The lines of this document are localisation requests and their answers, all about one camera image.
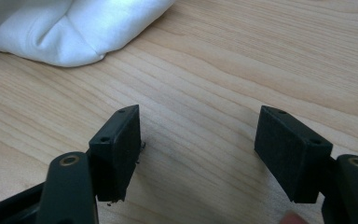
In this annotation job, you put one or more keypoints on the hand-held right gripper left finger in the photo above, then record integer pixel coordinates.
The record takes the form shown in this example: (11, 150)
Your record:
(118, 149)

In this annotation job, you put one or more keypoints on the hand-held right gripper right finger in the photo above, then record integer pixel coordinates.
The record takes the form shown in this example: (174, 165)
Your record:
(287, 155)

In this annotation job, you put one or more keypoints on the white skirt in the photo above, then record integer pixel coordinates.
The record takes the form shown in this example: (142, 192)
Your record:
(71, 29)

